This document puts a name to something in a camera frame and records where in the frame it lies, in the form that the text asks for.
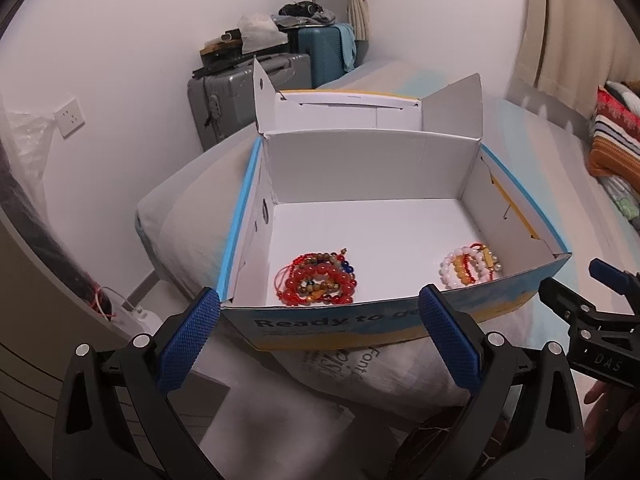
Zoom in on beige cabinet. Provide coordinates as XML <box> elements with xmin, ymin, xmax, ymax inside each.
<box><xmin>0</xmin><ymin>205</ymin><xmax>231</xmax><ymax>480</ymax></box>

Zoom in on teal suitcase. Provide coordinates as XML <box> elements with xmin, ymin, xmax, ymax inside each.
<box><xmin>295</xmin><ymin>25</ymin><xmax>357</xmax><ymax>88</ymax></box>

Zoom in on pink bead bracelet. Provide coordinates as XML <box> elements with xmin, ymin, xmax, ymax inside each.
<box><xmin>440</xmin><ymin>246</ymin><xmax>476</xmax><ymax>289</ymax></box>

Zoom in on yellow bead bracelet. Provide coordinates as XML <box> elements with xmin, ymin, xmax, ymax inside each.
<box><xmin>457</xmin><ymin>265</ymin><xmax>488</xmax><ymax>287</ymax></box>

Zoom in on green and brown bead bracelet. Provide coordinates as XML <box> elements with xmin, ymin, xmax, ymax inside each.
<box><xmin>299</xmin><ymin>250</ymin><xmax>351</xmax><ymax>301</ymax></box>

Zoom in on green floral cloth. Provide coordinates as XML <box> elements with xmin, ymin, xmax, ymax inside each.
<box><xmin>605</xmin><ymin>180</ymin><xmax>640</xmax><ymax>246</ymax></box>

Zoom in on white crumpled bag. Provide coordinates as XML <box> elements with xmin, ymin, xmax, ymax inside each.
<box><xmin>237</xmin><ymin>12</ymin><xmax>288</xmax><ymax>53</ymax></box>

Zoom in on white and blue cardboard box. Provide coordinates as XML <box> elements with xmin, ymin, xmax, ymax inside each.
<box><xmin>218</xmin><ymin>57</ymin><xmax>572</xmax><ymax>352</ymax></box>

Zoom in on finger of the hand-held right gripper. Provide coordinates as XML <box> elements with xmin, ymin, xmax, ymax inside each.
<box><xmin>539</xmin><ymin>277</ymin><xmax>601</xmax><ymax>333</ymax></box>
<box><xmin>589</xmin><ymin>258</ymin><xmax>640</xmax><ymax>306</ymax></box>

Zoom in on red bead bracelet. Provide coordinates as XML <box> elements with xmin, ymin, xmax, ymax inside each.
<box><xmin>280</xmin><ymin>264</ymin><xmax>357</xmax><ymax>307</ymax></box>

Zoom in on clear plastic bag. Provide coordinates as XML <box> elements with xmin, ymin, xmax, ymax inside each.
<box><xmin>0</xmin><ymin>105</ymin><xmax>56</xmax><ymax>221</ymax></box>

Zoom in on pale blue printed bed sheet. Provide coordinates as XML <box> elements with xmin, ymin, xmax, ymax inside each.
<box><xmin>135</xmin><ymin>60</ymin><xmax>640</xmax><ymax>411</ymax></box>

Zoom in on red cable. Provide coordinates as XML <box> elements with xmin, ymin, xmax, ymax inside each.
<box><xmin>92</xmin><ymin>285</ymin><xmax>118</xmax><ymax>321</ymax></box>

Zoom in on dark flat case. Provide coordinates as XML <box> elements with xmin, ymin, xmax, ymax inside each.
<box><xmin>192</xmin><ymin>30</ymin><xmax>261</xmax><ymax>78</ymax></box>

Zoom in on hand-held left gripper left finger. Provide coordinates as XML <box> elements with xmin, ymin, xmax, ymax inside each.
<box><xmin>52</xmin><ymin>287</ymin><xmax>226</xmax><ymax>480</ymax></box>

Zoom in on red cord bracelet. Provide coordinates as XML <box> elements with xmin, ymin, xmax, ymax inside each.
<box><xmin>274</xmin><ymin>252</ymin><xmax>302</xmax><ymax>302</ymax></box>

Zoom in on white wall socket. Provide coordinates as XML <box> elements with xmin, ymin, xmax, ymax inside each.
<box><xmin>54</xmin><ymin>96</ymin><xmax>87</xmax><ymax>138</ymax></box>

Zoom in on person's right hand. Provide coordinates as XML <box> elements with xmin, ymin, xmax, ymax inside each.
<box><xmin>582</xmin><ymin>377</ymin><xmax>640</xmax><ymax>456</ymax></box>

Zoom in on black headphones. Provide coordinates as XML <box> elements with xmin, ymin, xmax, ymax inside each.
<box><xmin>277</xmin><ymin>1</ymin><xmax>337</xmax><ymax>28</ymax></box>

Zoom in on striped folded blankets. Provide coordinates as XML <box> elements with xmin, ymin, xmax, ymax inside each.
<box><xmin>587</xmin><ymin>80</ymin><xmax>640</xmax><ymax>191</ymax></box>

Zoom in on red string bracelet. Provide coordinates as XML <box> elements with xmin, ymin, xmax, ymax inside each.
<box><xmin>467</xmin><ymin>243</ymin><xmax>502</xmax><ymax>281</ymax></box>

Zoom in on tied beige curtain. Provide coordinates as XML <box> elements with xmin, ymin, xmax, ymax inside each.
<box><xmin>346</xmin><ymin>0</ymin><xmax>373</xmax><ymax>41</ymax></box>

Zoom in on light blue cloth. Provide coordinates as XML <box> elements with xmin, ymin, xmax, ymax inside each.
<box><xmin>332</xmin><ymin>23</ymin><xmax>357</xmax><ymax>72</ymax></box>

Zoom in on wide beige curtain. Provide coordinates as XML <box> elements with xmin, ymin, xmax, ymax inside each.
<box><xmin>515</xmin><ymin>0</ymin><xmax>640</xmax><ymax>121</ymax></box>

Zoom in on grey suitcase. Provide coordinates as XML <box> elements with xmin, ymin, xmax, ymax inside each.
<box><xmin>187</xmin><ymin>52</ymin><xmax>313</xmax><ymax>152</ymax></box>

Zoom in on white charger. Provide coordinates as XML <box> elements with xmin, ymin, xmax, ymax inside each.
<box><xmin>120</xmin><ymin>305</ymin><xmax>156</xmax><ymax>336</ymax></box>

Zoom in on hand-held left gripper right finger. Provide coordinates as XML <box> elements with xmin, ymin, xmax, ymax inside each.
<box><xmin>417</xmin><ymin>284</ymin><xmax>586</xmax><ymax>480</ymax></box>

